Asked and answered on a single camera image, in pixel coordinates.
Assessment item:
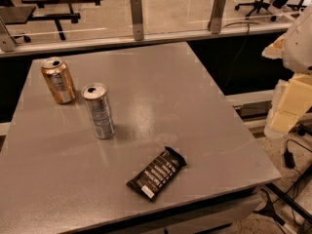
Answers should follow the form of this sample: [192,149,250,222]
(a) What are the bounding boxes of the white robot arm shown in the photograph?
[262,5,312,138]

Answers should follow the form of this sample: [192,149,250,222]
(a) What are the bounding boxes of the grey metal bracket middle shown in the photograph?
[130,0,144,41]

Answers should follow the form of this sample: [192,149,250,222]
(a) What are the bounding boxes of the black rxbar chocolate wrapper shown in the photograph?
[126,146,187,202]

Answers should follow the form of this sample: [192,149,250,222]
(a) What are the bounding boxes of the silver blue redbull can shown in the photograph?
[81,83,115,139]

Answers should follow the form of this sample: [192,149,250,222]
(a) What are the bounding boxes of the dark background bench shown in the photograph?
[0,5,37,44]

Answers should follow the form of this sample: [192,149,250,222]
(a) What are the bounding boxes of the dark background table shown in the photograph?
[21,0,103,41]

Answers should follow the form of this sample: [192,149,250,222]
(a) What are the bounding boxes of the grey metal bracket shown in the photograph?
[0,17,17,52]
[208,0,226,34]
[130,0,144,41]

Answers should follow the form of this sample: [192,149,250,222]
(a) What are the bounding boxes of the gold soda can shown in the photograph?
[41,57,76,104]

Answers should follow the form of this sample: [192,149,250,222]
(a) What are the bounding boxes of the grey metal bracket left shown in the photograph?
[0,17,17,52]

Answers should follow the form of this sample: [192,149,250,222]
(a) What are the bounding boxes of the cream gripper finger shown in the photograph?
[262,34,286,59]
[264,74,312,138]

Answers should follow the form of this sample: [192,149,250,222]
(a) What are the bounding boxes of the black power adapter cable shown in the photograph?
[283,138,312,177]

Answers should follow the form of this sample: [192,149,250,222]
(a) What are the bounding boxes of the grey metal bracket right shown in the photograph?
[208,0,226,34]

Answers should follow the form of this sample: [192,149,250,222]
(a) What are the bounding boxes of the black hanging cable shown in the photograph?
[221,20,261,86]

